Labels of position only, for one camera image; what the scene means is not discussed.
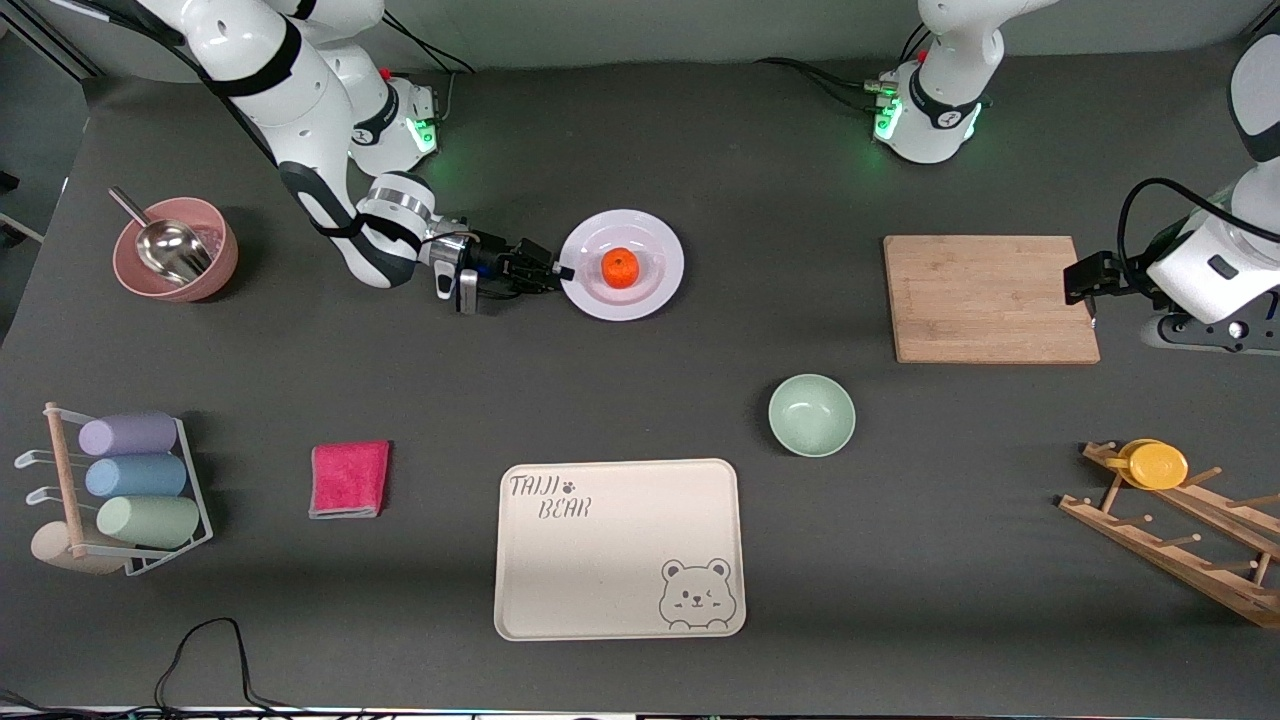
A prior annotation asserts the beige cup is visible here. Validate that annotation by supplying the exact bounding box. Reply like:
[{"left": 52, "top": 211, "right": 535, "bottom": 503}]
[{"left": 30, "top": 520, "right": 126, "bottom": 576}]

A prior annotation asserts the white wire cup rack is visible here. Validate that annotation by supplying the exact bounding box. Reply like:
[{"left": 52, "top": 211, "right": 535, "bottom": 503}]
[{"left": 14, "top": 402, "right": 214, "bottom": 578}]

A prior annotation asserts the metal scoop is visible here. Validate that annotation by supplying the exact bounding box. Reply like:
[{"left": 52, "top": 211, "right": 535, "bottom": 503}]
[{"left": 108, "top": 186, "right": 214, "bottom": 286}]

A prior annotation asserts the purple cup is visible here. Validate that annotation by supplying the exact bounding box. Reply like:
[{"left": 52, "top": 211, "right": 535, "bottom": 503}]
[{"left": 78, "top": 413, "right": 179, "bottom": 457}]

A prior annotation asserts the black right arm base cable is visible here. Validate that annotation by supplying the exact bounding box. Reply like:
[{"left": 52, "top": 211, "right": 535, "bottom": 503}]
[{"left": 380, "top": 10, "right": 477, "bottom": 126}]

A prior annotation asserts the black cable at table edge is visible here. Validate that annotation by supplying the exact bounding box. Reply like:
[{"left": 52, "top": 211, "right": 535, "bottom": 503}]
[{"left": 0, "top": 617, "right": 401, "bottom": 720}]

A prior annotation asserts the wooden cutting board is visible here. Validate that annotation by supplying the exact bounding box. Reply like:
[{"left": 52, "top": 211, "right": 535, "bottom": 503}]
[{"left": 883, "top": 235, "right": 1102, "bottom": 365}]

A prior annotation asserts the white ribbed plate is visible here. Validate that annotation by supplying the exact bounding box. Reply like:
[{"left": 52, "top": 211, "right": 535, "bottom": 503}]
[{"left": 558, "top": 209, "right": 686, "bottom": 322}]

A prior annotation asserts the black left arm base cable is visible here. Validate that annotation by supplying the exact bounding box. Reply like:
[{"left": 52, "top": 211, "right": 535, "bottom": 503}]
[{"left": 755, "top": 25, "right": 936, "bottom": 116}]

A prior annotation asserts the pale green bowl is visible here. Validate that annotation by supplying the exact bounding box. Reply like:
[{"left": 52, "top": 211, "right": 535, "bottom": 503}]
[{"left": 768, "top": 374, "right": 857, "bottom": 458}]

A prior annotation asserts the wooden peg drying rack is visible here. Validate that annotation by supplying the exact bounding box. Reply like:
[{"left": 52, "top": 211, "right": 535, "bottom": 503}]
[{"left": 1058, "top": 441, "right": 1280, "bottom": 630}]

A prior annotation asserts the yellow cup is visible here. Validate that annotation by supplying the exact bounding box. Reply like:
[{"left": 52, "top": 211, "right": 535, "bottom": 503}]
[{"left": 1105, "top": 438, "right": 1190, "bottom": 491}]

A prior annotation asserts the blue cup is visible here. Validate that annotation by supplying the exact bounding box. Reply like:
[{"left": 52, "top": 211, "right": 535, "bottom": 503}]
[{"left": 84, "top": 455, "right": 188, "bottom": 499}]

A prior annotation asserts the folded pink cloth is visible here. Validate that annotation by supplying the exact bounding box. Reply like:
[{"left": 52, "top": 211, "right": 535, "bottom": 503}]
[{"left": 309, "top": 440, "right": 391, "bottom": 520}]

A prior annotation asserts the pink bowl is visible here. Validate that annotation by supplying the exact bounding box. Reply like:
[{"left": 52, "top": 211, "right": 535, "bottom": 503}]
[{"left": 112, "top": 197, "right": 240, "bottom": 303}]

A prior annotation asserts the green cup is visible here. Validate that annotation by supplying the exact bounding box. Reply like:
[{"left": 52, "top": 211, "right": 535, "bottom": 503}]
[{"left": 96, "top": 495, "right": 201, "bottom": 549}]

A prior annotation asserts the black arm base cable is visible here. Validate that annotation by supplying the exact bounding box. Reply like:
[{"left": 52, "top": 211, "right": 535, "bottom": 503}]
[
  {"left": 755, "top": 25, "right": 936, "bottom": 116},
  {"left": 380, "top": 10, "right": 477, "bottom": 126}
]

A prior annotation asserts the cream tray with bear print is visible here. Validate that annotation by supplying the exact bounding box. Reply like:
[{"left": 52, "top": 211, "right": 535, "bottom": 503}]
[{"left": 494, "top": 459, "right": 747, "bottom": 642}]

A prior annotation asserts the black metal frame bar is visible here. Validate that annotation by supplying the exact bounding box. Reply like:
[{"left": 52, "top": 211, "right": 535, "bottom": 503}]
[{"left": 0, "top": 0, "right": 103, "bottom": 81}]

